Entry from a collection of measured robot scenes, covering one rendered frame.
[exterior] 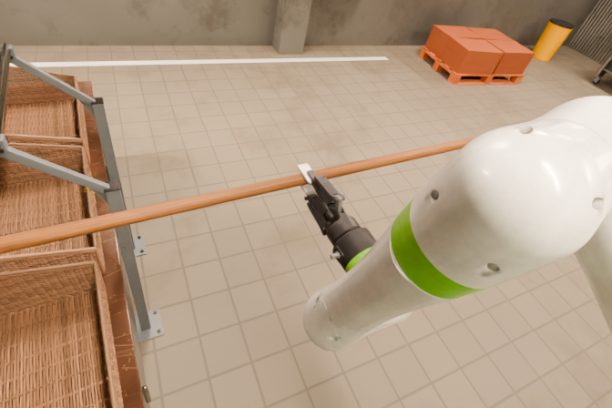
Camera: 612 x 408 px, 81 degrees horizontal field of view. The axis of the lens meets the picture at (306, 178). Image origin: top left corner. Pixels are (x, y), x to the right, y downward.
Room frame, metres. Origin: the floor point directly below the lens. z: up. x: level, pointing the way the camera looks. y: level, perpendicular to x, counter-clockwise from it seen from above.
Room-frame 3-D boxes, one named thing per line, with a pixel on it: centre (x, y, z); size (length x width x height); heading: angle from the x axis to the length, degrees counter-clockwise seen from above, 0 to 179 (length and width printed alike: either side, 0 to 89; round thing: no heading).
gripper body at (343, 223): (0.56, -0.10, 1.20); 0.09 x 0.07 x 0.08; 38
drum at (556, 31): (6.35, -3.23, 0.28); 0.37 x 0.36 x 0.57; 124
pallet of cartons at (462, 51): (5.00, -1.77, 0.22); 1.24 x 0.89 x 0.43; 125
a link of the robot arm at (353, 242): (0.50, -0.14, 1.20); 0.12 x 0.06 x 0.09; 128
